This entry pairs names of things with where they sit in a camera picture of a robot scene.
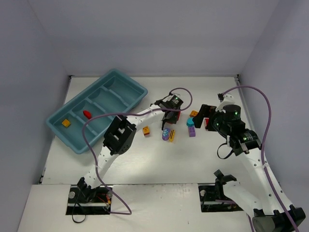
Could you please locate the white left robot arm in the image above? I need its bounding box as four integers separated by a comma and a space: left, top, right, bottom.
77, 95, 183, 191

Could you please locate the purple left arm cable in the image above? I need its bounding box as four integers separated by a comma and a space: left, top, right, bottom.
82, 87, 193, 216

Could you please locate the orange square lego in tray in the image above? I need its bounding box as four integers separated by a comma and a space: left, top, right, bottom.
62, 119, 71, 128

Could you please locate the red boat-shaped lego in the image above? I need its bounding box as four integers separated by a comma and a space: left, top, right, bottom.
83, 110, 92, 119

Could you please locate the red white lego brick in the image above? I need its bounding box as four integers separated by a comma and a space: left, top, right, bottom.
204, 118, 209, 130

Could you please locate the teal rounded lego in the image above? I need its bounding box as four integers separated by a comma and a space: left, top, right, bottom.
186, 117, 195, 127

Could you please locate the purple rectangular lego brick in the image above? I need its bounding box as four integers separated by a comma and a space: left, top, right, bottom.
188, 126, 196, 137

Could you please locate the small orange lego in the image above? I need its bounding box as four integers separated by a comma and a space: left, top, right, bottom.
190, 110, 198, 117

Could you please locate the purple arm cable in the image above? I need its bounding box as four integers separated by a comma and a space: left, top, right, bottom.
82, 87, 193, 216
216, 86, 302, 232

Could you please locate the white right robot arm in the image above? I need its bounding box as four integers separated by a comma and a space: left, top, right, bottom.
193, 104, 306, 232

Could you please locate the orange yellow lego brick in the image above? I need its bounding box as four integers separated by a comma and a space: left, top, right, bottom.
142, 126, 150, 136

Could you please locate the yellow black striped lego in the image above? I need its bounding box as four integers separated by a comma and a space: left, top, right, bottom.
169, 130, 175, 143

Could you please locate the purple oval paw lego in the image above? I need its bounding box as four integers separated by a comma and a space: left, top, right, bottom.
162, 128, 171, 141

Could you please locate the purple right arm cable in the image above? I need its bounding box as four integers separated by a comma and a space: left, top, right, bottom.
216, 86, 302, 232

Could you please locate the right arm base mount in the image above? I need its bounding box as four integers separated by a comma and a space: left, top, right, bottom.
198, 170, 243, 213

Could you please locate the teal divided plastic tray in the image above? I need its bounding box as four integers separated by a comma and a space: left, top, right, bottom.
46, 69, 148, 154

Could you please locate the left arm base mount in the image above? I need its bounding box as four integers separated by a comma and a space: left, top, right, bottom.
66, 186, 112, 216

